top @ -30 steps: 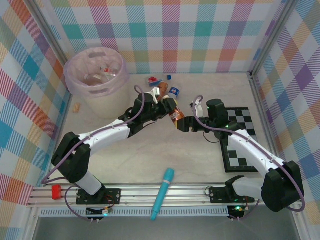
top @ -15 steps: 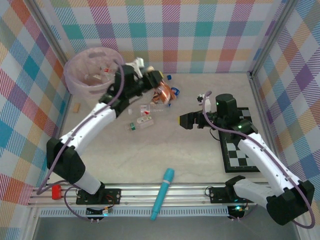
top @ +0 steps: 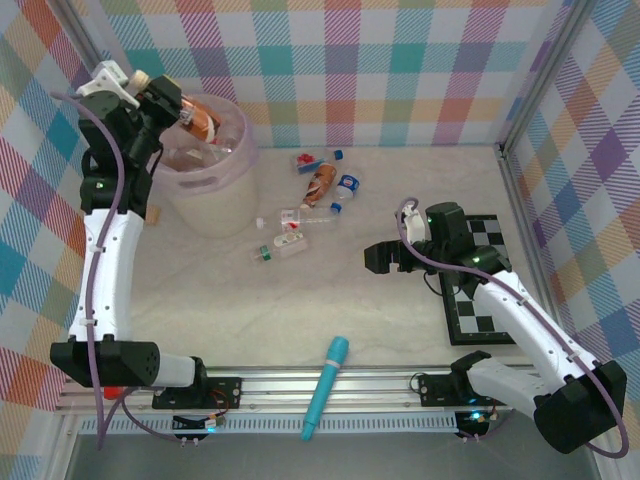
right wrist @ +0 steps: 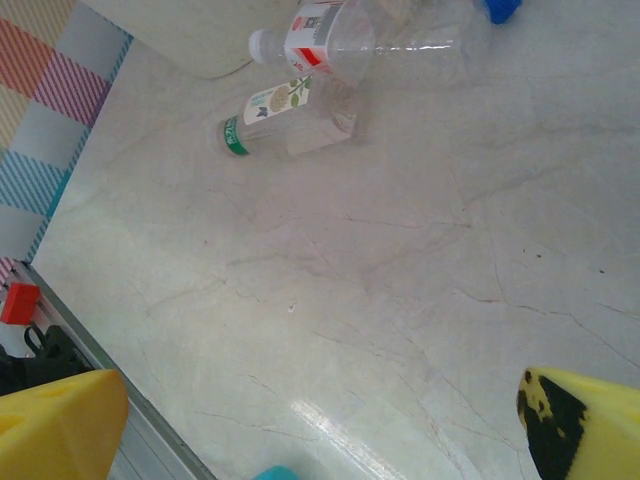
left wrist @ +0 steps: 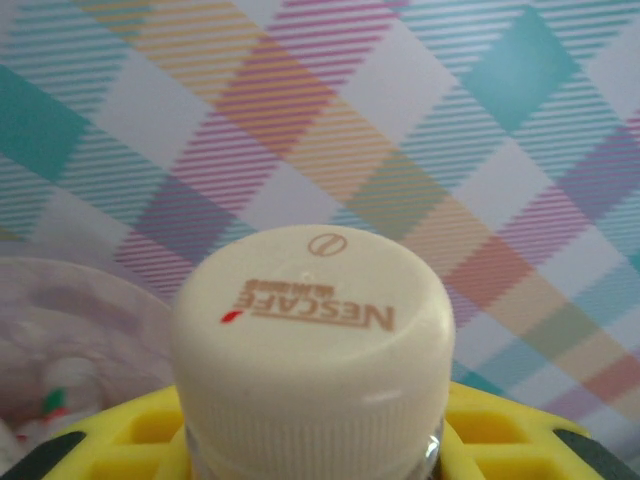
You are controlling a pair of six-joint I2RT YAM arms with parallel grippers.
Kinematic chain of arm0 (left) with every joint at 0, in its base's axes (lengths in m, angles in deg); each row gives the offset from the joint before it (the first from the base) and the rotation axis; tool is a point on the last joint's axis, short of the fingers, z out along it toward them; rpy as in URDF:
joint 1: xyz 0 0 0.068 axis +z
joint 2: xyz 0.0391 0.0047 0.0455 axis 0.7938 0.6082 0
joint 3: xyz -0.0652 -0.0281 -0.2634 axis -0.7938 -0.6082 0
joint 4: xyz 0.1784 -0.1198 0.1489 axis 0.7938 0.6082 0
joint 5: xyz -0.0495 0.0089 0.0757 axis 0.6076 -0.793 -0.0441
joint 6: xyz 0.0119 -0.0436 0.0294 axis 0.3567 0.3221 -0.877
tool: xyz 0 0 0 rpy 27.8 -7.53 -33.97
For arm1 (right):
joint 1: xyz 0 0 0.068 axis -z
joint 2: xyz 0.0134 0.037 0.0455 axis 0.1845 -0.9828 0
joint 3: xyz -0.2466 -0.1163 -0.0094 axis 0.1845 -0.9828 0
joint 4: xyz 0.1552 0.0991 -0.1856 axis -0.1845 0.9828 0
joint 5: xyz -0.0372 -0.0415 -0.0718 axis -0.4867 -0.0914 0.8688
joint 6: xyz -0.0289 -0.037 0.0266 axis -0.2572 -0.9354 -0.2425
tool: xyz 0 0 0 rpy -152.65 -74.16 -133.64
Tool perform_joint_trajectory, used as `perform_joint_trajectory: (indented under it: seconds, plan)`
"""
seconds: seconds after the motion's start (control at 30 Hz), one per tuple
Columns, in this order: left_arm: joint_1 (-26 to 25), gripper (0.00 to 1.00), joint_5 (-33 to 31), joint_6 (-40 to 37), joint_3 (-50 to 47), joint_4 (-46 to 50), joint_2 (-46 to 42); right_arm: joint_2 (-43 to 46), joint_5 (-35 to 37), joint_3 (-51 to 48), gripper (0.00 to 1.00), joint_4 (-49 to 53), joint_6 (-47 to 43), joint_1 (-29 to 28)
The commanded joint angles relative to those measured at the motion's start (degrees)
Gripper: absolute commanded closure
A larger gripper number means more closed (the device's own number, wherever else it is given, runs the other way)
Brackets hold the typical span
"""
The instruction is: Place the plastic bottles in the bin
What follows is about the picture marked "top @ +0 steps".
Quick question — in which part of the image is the aluminium floor rail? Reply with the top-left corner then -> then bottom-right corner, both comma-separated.
496,144 -> 574,346

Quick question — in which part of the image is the blue label cola bottle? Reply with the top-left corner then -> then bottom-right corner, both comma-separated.
333,171 -> 364,202

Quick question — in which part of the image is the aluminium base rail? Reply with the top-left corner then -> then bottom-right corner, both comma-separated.
54,364 -> 531,416

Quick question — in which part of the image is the brown label bottle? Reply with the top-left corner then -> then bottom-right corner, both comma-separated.
301,162 -> 339,210
128,69 -> 223,143

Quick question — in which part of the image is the clear bottle red blue label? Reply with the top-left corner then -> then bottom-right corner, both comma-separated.
291,148 -> 346,175

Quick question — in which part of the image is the grey metal panel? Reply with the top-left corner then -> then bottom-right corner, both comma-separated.
64,432 -> 601,480

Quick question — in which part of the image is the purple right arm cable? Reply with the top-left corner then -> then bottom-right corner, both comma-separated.
395,196 -> 630,460

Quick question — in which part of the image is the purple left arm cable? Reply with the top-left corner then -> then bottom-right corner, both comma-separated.
52,91 -> 184,451

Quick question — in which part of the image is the teal marker pen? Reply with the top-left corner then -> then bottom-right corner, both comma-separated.
299,335 -> 351,442

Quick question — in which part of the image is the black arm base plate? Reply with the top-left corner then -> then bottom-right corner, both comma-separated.
416,372 -> 511,409
151,375 -> 245,412

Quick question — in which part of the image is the white slotted cable duct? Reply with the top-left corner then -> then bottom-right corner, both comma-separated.
79,415 -> 460,435

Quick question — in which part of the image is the aluminium frame post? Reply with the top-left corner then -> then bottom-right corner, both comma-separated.
494,0 -> 600,157
57,0 -> 146,131

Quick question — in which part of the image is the cream bin with pink liner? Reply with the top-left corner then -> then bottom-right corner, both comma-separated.
158,93 -> 261,237

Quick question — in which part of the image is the white fruit print label bottle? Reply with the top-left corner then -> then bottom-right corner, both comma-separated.
272,232 -> 309,260

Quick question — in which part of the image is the thin black cable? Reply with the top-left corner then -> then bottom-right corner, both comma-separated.
423,272 -> 445,300

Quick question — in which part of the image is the small circuit board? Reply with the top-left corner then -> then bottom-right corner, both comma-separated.
171,412 -> 227,435
455,408 -> 496,432

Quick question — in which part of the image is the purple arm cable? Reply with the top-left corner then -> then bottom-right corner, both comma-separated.
52,91 -> 184,451
395,196 -> 630,460

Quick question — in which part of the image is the black white checkerboard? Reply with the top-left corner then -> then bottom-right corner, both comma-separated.
438,213 -> 516,347

